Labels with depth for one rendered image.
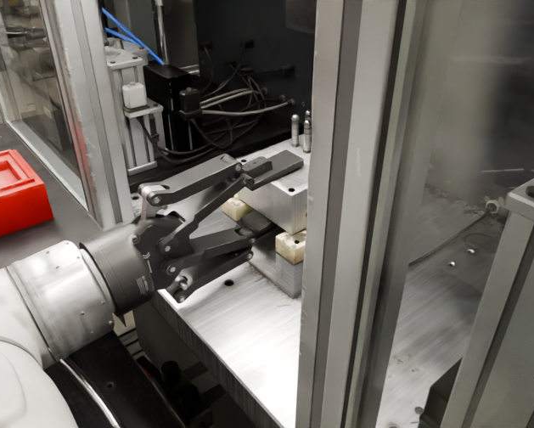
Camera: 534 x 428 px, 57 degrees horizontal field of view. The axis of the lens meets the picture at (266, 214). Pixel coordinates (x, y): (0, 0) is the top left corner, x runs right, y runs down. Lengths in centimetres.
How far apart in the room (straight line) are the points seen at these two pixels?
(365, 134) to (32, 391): 22
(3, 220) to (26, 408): 43
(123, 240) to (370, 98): 28
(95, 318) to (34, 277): 6
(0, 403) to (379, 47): 24
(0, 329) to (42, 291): 5
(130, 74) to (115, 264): 34
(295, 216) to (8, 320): 27
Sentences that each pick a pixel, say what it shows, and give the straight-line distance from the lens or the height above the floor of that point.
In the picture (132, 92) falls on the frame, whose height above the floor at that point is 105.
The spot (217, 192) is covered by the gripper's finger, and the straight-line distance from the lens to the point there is 47.
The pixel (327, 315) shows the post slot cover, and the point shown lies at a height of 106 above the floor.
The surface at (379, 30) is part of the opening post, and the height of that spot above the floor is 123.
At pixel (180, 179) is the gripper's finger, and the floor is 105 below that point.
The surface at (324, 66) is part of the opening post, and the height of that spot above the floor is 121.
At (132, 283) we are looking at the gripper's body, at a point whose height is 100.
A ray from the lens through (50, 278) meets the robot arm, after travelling 42.
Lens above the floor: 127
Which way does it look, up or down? 33 degrees down
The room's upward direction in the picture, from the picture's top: straight up
